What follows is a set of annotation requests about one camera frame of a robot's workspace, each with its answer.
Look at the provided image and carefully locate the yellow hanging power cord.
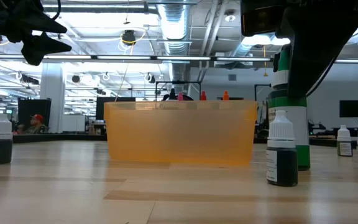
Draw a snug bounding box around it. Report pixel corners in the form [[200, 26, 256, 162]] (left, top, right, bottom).
[[262, 45, 269, 78]]

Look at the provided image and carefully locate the person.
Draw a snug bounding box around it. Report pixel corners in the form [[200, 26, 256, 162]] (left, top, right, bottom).
[[19, 113, 48, 135]]

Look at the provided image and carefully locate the black partition panel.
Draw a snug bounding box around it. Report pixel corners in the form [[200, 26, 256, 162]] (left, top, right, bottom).
[[17, 98, 52, 128], [95, 96, 136, 121]]

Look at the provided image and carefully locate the orange translucent plastic bin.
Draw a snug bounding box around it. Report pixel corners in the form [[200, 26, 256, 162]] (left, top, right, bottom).
[[103, 99, 259, 167]]

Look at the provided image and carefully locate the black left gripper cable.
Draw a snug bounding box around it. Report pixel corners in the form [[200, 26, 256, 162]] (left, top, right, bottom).
[[53, 0, 62, 21]]

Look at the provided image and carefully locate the black monitor on arm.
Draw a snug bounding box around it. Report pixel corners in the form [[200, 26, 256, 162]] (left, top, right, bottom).
[[339, 100, 358, 118]]

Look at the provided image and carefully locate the silver ventilation duct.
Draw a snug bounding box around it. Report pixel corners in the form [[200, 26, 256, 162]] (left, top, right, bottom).
[[155, 0, 192, 91]]

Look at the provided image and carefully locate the white pillar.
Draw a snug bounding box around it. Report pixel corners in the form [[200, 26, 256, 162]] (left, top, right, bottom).
[[40, 63, 65, 134]]

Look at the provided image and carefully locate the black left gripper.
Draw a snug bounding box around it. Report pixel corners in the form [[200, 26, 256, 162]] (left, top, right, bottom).
[[0, 0, 73, 66]]

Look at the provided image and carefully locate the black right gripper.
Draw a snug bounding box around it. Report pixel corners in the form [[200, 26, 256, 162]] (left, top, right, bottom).
[[272, 0, 358, 99]]

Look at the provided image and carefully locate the black metal table frame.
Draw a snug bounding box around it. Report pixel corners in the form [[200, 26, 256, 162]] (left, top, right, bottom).
[[0, 133, 358, 147]]

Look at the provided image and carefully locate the long ceiling light bar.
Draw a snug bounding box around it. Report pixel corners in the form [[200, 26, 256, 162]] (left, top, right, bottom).
[[0, 54, 358, 64]]

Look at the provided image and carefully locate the small green dropper bottle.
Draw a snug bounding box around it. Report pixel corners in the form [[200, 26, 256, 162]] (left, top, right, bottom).
[[336, 124, 354, 157]]

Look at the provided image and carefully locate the green food coloring bottle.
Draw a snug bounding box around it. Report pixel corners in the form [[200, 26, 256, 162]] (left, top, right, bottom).
[[266, 43, 311, 171]]

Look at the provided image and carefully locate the black ceiling cable reel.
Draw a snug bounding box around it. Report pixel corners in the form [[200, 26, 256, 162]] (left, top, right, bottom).
[[121, 29, 137, 47]]

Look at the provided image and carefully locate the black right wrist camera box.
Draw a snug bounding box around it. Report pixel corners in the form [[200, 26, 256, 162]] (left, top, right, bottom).
[[240, 4, 287, 37]]

